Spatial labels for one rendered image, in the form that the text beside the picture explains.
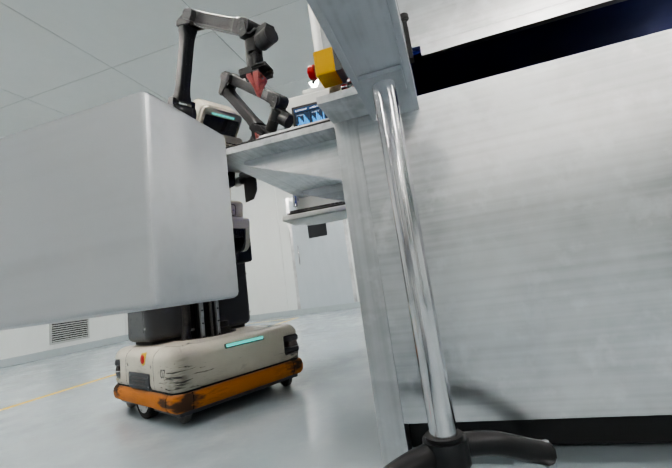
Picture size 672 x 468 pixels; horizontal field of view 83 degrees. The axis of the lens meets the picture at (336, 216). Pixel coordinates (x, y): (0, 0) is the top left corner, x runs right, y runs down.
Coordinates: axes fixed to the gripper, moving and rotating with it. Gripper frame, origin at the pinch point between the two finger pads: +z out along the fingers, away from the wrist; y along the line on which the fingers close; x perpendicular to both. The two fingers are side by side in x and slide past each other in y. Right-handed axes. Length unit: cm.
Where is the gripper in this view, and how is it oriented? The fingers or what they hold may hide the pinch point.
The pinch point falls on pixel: (258, 94)
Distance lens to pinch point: 136.2
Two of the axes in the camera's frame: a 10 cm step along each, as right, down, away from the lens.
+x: 3.1, 1.5, 9.4
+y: 9.4, -1.9, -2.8
